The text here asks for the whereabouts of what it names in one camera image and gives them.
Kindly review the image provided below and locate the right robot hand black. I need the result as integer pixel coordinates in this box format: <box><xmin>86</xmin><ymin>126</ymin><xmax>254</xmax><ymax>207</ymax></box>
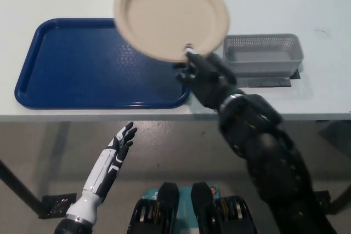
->
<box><xmin>172</xmin><ymin>43</ymin><xmax>244</xmax><ymax>113</ymax></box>

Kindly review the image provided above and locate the blue plastic tray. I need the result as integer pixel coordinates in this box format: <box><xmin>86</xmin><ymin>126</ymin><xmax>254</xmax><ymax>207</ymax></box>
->
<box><xmin>14</xmin><ymin>18</ymin><xmax>191</xmax><ymax>109</ymax></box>

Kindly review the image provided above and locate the grey perforated plastic basket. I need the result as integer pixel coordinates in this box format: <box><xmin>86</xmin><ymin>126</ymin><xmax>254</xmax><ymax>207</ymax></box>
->
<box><xmin>222</xmin><ymin>33</ymin><xmax>305</xmax><ymax>78</ymax></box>

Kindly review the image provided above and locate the beige paper plate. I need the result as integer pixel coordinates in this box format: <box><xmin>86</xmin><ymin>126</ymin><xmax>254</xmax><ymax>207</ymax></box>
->
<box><xmin>113</xmin><ymin>0</ymin><xmax>230</xmax><ymax>64</ymax></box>

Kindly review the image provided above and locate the black table leg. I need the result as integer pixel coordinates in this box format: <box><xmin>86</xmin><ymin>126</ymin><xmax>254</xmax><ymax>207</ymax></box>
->
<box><xmin>327</xmin><ymin>170</ymin><xmax>351</xmax><ymax>216</ymax></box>
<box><xmin>0</xmin><ymin>158</ymin><xmax>46</xmax><ymax>217</ymax></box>

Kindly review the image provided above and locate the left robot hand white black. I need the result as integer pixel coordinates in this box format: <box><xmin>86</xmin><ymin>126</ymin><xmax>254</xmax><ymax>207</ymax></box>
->
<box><xmin>81</xmin><ymin>121</ymin><xmax>138</xmax><ymax>204</ymax></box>

